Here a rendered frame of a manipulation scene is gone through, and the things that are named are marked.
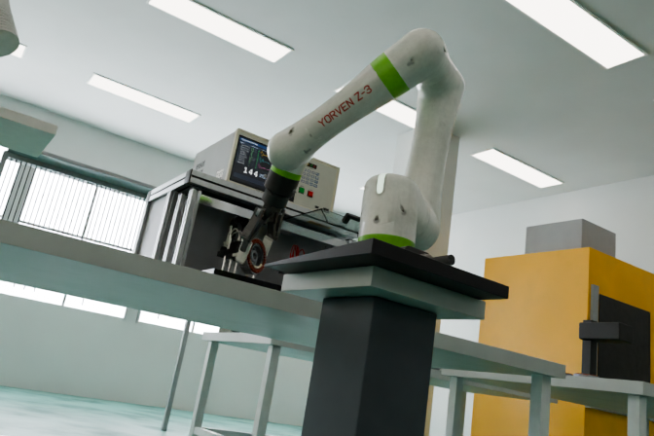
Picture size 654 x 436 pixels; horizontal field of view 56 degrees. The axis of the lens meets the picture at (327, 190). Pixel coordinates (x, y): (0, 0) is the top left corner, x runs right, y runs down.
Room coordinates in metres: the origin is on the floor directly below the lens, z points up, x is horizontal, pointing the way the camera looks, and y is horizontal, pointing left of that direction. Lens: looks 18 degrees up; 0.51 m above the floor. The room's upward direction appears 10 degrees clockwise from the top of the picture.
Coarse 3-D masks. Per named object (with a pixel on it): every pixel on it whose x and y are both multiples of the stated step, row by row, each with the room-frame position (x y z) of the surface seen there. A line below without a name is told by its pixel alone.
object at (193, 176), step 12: (192, 168) 1.88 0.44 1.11; (180, 180) 1.96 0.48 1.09; (192, 180) 1.89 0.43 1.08; (204, 180) 1.91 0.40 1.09; (216, 180) 1.93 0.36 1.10; (156, 192) 2.17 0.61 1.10; (180, 192) 2.02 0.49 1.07; (204, 192) 2.12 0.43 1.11; (216, 192) 1.95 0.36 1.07; (228, 192) 1.95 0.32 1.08; (240, 192) 1.98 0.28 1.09; (252, 192) 2.00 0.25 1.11; (240, 204) 2.20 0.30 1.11; (252, 204) 2.03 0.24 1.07; (288, 204) 2.07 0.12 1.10; (288, 216) 2.10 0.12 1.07
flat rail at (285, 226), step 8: (200, 200) 1.91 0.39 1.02; (208, 200) 1.92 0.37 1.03; (216, 200) 1.93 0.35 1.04; (216, 208) 1.94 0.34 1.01; (224, 208) 1.95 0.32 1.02; (232, 208) 1.96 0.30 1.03; (240, 208) 1.98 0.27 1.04; (240, 216) 1.99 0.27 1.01; (248, 216) 1.99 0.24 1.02; (288, 224) 2.07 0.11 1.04; (288, 232) 2.09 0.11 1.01; (296, 232) 2.09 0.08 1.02; (304, 232) 2.11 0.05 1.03; (312, 232) 2.13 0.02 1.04; (320, 240) 2.15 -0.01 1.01; (328, 240) 2.16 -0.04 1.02; (336, 240) 2.18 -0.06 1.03; (344, 240) 2.20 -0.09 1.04
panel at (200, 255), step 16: (176, 192) 2.02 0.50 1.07; (208, 208) 2.08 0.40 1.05; (208, 224) 2.09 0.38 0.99; (224, 224) 2.12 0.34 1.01; (240, 224) 2.15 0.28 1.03; (192, 240) 2.07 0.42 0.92; (208, 240) 2.10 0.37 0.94; (224, 240) 2.13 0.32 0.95; (288, 240) 2.26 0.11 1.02; (304, 240) 2.29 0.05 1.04; (160, 256) 2.02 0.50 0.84; (192, 256) 2.07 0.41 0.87; (208, 256) 2.10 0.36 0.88; (272, 256) 2.23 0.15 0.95; (288, 256) 2.26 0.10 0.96; (240, 272) 2.17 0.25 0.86; (272, 272) 2.24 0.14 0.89
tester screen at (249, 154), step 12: (240, 144) 1.99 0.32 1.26; (252, 144) 2.01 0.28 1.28; (240, 156) 1.99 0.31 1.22; (252, 156) 2.02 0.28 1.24; (264, 156) 2.04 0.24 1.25; (240, 168) 2.00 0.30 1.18; (252, 168) 2.02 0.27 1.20; (264, 168) 2.04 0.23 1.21; (240, 180) 2.00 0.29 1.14; (264, 180) 2.05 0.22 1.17
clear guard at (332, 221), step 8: (320, 208) 1.91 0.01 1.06; (296, 216) 2.05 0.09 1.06; (304, 216) 2.03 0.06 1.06; (312, 216) 2.01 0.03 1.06; (320, 216) 1.99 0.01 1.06; (328, 216) 1.89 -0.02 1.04; (336, 216) 1.92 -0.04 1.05; (296, 224) 2.15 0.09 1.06; (304, 224) 2.13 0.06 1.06; (312, 224) 2.11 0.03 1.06; (320, 224) 2.09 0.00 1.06; (328, 224) 2.07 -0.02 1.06; (336, 224) 1.88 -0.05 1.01; (344, 224) 1.91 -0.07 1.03; (352, 224) 1.95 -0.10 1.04; (320, 232) 2.20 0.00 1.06; (328, 232) 2.18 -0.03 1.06; (336, 232) 2.16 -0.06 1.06; (344, 232) 2.14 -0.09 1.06; (352, 232) 1.91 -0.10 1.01
